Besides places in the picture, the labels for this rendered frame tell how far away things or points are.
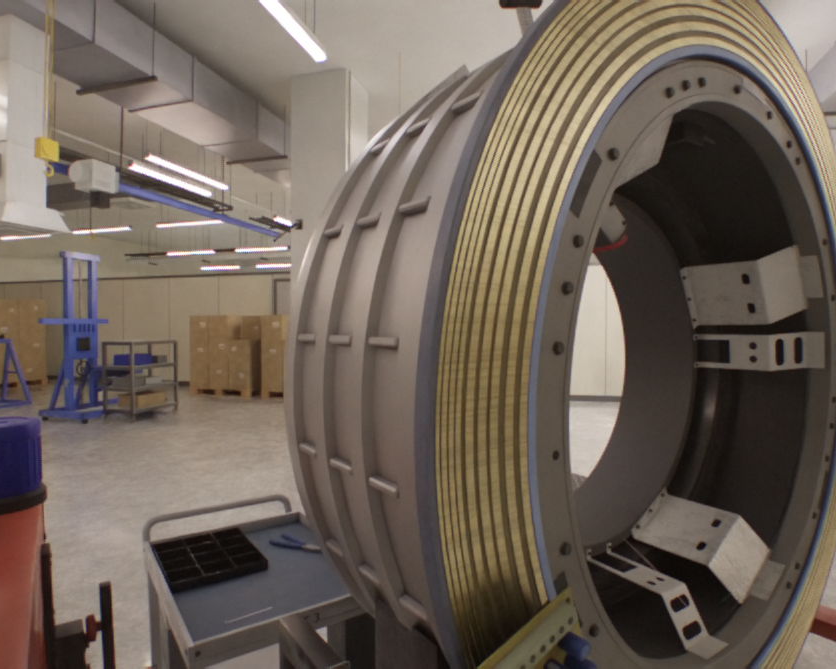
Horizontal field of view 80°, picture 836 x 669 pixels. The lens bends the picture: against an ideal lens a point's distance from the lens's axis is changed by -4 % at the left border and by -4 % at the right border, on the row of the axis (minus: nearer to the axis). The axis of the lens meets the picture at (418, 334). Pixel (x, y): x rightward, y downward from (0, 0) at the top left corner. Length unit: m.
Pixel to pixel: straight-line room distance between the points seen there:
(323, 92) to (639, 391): 5.63
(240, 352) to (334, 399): 8.59
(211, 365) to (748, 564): 9.00
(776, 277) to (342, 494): 1.14
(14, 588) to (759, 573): 1.37
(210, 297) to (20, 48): 6.86
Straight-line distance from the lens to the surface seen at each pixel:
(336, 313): 0.78
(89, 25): 5.33
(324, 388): 0.79
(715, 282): 1.52
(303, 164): 6.51
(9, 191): 4.78
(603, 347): 8.89
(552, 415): 0.65
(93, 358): 8.22
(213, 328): 9.66
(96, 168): 6.58
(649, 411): 1.63
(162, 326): 11.82
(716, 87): 1.09
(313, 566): 1.44
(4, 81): 5.02
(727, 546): 1.41
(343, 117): 6.47
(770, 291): 1.51
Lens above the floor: 1.27
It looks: 1 degrees down
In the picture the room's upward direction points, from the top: straight up
